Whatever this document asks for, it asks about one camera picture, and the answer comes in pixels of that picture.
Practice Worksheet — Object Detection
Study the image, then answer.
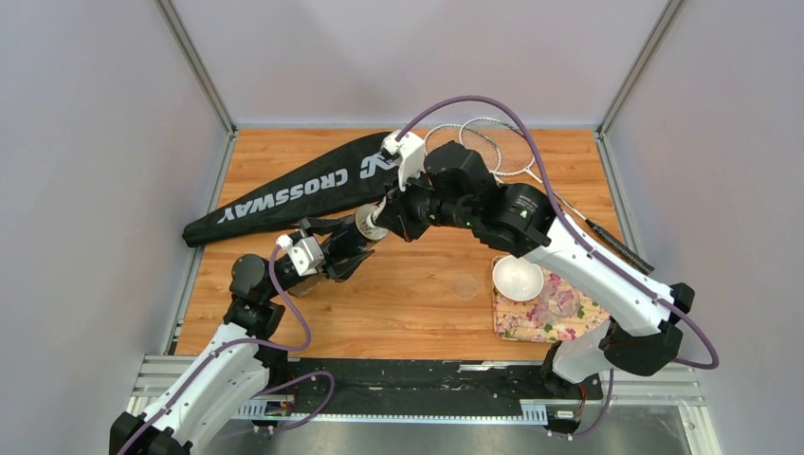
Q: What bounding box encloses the black Crossway racket bag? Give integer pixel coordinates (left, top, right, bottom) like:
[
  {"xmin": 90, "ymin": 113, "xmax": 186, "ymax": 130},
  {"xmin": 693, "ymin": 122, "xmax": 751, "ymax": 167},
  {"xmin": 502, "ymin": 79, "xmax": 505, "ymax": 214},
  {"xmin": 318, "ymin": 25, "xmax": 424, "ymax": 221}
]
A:
[{"xmin": 182, "ymin": 132, "xmax": 397, "ymax": 247}]

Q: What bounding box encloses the white bowl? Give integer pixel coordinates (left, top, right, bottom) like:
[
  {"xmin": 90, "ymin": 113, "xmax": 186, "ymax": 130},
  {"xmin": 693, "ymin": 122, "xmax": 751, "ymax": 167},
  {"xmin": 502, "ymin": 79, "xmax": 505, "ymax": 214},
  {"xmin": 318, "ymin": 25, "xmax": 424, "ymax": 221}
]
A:
[{"xmin": 492, "ymin": 255, "xmax": 545, "ymax": 301}]

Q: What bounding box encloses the clear glass cup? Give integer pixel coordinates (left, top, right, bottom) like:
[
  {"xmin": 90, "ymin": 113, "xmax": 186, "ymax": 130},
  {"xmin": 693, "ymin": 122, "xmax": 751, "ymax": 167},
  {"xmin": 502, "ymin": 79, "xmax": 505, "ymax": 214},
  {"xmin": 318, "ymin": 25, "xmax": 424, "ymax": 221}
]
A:
[{"xmin": 537, "ymin": 281, "xmax": 580, "ymax": 323}]

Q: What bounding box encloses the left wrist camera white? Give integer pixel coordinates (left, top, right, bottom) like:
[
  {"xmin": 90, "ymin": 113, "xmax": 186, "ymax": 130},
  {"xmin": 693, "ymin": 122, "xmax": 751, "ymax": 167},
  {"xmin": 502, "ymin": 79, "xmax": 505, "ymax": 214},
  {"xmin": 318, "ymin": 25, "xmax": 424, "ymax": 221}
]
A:
[{"xmin": 276, "ymin": 234, "xmax": 324, "ymax": 277}]

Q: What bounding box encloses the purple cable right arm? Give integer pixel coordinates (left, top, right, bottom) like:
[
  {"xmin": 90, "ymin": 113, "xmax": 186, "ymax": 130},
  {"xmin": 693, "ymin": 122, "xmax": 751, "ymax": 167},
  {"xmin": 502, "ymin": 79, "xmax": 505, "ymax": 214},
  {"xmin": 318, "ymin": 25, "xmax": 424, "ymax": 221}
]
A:
[{"xmin": 395, "ymin": 95, "xmax": 721, "ymax": 439}]

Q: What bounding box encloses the clear plastic tube lid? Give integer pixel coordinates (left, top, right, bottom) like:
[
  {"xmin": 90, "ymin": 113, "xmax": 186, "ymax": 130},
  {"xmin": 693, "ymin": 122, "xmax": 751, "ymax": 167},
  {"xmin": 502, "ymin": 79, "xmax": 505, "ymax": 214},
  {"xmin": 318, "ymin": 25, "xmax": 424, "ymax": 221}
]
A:
[{"xmin": 451, "ymin": 273, "xmax": 479, "ymax": 300}]

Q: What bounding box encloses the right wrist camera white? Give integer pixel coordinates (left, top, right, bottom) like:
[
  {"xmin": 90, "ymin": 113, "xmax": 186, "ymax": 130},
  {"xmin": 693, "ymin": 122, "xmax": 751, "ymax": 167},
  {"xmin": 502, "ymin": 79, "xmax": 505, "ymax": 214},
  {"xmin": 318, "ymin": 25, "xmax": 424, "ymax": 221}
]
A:
[{"xmin": 381, "ymin": 131, "xmax": 426, "ymax": 191}]

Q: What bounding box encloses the silver badminton racket right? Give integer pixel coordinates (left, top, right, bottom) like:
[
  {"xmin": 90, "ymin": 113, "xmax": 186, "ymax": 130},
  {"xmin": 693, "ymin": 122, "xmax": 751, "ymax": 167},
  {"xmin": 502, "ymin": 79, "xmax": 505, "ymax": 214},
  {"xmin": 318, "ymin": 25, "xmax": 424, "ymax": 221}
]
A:
[{"xmin": 468, "ymin": 117, "xmax": 655, "ymax": 275}]

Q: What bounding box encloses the floral tray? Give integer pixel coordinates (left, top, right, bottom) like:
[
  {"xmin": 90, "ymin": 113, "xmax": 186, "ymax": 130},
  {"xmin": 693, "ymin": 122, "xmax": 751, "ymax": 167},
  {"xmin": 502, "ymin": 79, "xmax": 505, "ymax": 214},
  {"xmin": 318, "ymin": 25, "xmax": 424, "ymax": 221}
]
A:
[{"xmin": 491, "ymin": 255, "xmax": 609, "ymax": 343}]

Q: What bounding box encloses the black shuttlecock tube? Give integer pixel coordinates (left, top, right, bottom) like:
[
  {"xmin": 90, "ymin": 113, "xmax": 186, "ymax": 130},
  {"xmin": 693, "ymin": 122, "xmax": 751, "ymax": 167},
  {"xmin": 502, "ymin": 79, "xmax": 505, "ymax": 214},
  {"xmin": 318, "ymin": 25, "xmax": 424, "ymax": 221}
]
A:
[{"xmin": 284, "ymin": 204, "xmax": 389, "ymax": 297}]

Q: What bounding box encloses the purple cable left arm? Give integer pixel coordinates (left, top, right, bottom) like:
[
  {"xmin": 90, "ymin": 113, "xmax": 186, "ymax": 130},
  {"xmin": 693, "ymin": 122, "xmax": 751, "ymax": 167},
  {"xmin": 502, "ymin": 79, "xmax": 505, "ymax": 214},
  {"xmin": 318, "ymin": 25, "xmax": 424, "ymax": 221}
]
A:
[{"xmin": 116, "ymin": 245, "xmax": 336, "ymax": 455}]

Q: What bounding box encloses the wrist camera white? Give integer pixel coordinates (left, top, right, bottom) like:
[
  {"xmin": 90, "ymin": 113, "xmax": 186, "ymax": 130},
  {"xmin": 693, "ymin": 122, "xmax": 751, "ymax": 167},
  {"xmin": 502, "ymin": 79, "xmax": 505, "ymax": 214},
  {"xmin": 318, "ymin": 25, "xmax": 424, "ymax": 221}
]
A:
[
  {"xmin": 276, "ymin": 234, "xmax": 324, "ymax": 277},
  {"xmin": 381, "ymin": 131, "xmax": 426, "ymax": 191}
]

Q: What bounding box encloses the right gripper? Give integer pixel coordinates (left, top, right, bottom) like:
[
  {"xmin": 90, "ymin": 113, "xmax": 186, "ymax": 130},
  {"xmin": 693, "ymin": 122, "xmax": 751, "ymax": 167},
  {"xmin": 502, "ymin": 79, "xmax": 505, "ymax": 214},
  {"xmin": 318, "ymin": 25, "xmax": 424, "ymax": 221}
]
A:
[{"xmin": 376, "ymin": 164, "xmax": 476, "ymax": 243}]

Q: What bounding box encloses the silver badminton racket left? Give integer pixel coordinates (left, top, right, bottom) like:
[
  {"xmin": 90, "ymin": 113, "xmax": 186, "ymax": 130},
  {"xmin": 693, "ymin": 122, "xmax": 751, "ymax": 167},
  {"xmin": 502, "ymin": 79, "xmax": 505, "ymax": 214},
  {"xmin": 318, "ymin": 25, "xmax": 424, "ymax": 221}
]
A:
[{"xmin": 425, "ymin": 120, "xmax": 503, "ymax": 184}]

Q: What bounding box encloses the white feather shuttlecock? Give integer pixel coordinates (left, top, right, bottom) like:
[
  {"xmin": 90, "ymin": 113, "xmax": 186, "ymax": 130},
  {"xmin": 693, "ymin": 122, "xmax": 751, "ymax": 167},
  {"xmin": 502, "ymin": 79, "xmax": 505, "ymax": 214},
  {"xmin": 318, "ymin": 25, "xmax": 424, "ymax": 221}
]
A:
[{"xmin": 366, "ymin": 202, "xmax": 390, "ymax": 233}]

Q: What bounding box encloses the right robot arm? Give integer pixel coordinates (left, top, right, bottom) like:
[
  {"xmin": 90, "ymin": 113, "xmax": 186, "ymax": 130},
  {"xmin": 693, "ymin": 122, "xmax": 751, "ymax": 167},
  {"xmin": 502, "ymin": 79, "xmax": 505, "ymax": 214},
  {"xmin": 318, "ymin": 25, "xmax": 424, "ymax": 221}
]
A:
[{"xmin": 369, "ymin": 133, "xmax": 694, "ymax": 397}]

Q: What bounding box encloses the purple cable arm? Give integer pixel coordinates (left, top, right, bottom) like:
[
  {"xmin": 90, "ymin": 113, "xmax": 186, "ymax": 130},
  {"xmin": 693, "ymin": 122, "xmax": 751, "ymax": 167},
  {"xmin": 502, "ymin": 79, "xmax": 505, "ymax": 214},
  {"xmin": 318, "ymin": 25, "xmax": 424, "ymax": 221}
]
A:
[
  {"xmin": 395, "ymin": 95, "xmax": 721, "ymax": 439},
  {"xmin": 116, "ymin": 245, "xmax": 336, "ymax": 455}
]

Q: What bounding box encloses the silver badminton racket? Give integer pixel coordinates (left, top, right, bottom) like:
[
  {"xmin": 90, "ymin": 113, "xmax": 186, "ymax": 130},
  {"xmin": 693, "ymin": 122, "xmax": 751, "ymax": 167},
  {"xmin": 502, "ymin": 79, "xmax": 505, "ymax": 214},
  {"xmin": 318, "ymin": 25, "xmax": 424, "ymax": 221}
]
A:
[
  {"xmin": 468, "ymin": 117, "xmax": 655, "ymax": 275},
  {"xmin": 425, "ymin": 120, "xmax": 503, "ymax": 184}
]

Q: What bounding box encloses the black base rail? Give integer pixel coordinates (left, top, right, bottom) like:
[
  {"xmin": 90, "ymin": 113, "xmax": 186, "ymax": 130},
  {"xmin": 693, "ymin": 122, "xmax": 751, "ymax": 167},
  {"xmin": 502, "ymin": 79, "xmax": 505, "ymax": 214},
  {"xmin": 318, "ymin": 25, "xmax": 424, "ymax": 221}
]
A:
[{"xmin": 269, "ymin": 358, "xmax": 605, "ymax": 417}]

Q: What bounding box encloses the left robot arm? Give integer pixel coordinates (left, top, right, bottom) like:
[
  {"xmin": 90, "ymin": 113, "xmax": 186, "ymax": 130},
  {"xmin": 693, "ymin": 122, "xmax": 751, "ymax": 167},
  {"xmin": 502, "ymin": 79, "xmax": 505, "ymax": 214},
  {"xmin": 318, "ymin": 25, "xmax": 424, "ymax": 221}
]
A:
[{"xmin": 109, "ymin": 213, "xmax": 389, "ymax": 454}]

